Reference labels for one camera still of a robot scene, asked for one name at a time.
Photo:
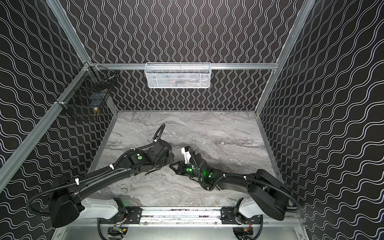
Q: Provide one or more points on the black wire wall basket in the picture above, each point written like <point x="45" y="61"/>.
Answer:
<point x="93" y="92"/>

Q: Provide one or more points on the aluminium corner frame post left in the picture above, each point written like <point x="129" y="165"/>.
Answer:
<point x="65" y="23"/>

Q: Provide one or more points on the brass padlock in basket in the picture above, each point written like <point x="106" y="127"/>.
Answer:
<point x="96" y="112"/>

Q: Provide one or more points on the aluminium corner frame post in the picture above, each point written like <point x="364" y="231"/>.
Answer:
<point x="65" y="23"/>
<point x="288" y="46"/>

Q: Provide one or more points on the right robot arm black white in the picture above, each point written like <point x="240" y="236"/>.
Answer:
<point x="267" y="195"/>

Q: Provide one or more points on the aluminium corner frame post right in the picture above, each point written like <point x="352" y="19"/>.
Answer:
<point x="288" y="46"/>

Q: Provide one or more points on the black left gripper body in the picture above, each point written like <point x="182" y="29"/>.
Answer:
<point x="160" y="156"/>

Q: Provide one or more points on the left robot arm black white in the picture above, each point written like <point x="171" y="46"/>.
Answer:
<point x="64" y="202"/>

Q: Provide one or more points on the aluminium back horizontal rail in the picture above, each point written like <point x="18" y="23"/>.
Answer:
<point x="213" y="66"/>

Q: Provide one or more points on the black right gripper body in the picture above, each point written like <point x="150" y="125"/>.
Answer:
<point x="184" y="167"/>

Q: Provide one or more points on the aluminium left side rail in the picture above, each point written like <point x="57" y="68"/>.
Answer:
<point x="15" y="161"/>

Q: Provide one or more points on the white mesh wall basket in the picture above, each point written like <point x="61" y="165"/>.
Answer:
<point x="178" y="78"/>

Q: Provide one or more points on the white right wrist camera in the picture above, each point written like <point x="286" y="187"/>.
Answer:
<point x="186" y="152"/>

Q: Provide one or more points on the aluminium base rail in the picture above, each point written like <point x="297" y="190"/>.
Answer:
<point x="233" y="217"/>

